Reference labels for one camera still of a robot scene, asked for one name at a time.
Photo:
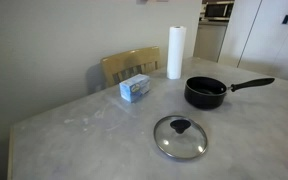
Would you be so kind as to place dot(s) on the glass lid with black knob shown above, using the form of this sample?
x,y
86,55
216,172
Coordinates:
x,y
184,146

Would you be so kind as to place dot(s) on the blue tissue box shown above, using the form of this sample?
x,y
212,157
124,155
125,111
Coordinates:
x,y
134,88

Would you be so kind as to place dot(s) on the wooden chair with slatted back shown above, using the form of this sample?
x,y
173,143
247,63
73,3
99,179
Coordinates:
x,y
130,60

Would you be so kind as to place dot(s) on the white paper towel roll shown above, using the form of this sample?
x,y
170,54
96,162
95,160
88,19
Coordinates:
x,y
176,53

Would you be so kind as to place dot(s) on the beige kitchen cabinet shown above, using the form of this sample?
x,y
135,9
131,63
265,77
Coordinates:
x,y
210,40

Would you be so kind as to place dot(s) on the black microwave oven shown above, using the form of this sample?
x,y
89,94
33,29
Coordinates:
x,y
217,10

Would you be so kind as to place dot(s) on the white door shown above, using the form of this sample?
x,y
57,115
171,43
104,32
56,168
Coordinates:
x,y
267,40

